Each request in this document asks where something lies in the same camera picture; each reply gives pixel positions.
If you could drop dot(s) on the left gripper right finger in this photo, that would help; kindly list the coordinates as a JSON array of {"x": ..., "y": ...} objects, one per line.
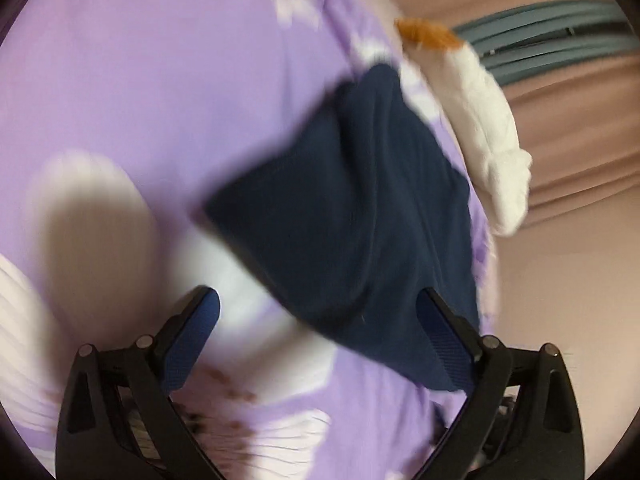
[{"x": 520, "y": 419}]

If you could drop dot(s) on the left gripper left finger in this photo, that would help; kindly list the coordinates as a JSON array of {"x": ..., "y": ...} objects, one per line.
[{"x": 94, "y": 439}]

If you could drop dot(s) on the navy fleece jacket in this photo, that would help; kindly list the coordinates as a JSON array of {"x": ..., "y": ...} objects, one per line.
[{"x": 355, "y": 224}]

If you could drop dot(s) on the pink curtain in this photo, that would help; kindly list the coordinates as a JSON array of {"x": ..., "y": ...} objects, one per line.
[{"x": 580, "y": 123}]

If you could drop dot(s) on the purple floral bed sheet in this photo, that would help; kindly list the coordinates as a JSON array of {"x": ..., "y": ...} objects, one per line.
[{"x": 118, "y": 117}]

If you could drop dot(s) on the white goose plush toy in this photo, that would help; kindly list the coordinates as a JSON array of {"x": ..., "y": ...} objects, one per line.
[{"x": 443, "y": 79}]

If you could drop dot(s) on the teal curtain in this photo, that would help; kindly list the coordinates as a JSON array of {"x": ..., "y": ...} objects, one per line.
[{"x": 527, "y": 41}]

